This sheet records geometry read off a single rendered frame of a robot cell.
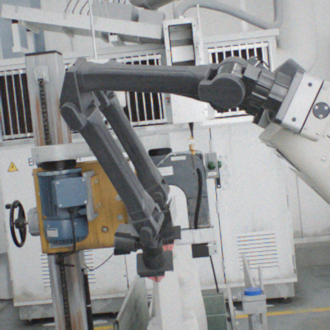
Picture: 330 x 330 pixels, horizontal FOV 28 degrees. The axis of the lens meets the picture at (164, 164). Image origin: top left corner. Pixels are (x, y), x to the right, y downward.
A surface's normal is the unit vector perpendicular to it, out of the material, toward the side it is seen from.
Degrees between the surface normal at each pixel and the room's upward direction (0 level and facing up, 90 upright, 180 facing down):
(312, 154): 90
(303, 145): 90
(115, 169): 118
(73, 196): 90
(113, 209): 90
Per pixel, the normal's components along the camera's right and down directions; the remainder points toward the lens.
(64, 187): 0.37, 0.01
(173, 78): -0.28, 0.51
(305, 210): -0.06, 0.06
